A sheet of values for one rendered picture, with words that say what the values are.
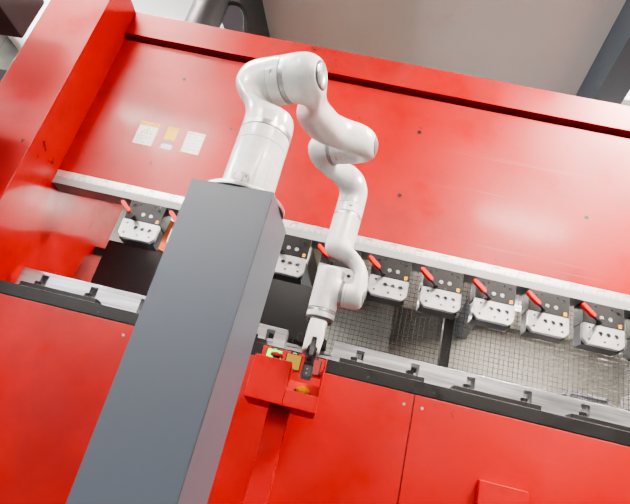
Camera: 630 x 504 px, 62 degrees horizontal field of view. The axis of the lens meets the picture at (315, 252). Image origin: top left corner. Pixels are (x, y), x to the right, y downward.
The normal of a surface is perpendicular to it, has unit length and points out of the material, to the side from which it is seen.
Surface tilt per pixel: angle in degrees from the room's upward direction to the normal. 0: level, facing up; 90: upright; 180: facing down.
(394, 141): 90
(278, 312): 90
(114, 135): 90
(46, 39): 90
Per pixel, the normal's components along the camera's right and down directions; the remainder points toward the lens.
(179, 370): -0.08, -0.42
